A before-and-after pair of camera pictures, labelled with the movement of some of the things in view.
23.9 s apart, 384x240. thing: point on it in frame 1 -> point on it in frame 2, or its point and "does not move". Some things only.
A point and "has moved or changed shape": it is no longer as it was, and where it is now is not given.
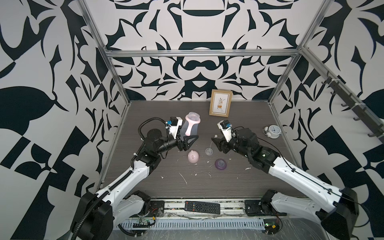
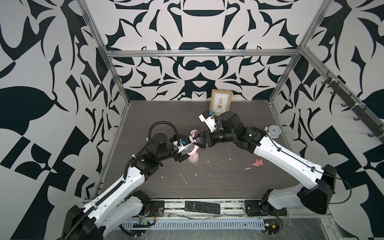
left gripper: x=183 y=145 -> x=179 y=157
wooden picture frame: x=220 y=103 does not move
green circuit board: x=271 y=225 does not move
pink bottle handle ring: x=192 y=117 -> x=192 y=132
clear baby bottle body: x=194 y=129 has moved or changed shape
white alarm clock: x=273 y=131 does not move
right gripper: x=220 y=143 -> x=208 y=136
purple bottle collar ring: x=220 y=164 -> x=197 y=136
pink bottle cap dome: x=193 y=156 does not move
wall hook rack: x=337 y=87 does not move
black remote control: x=202 y=207 does not move
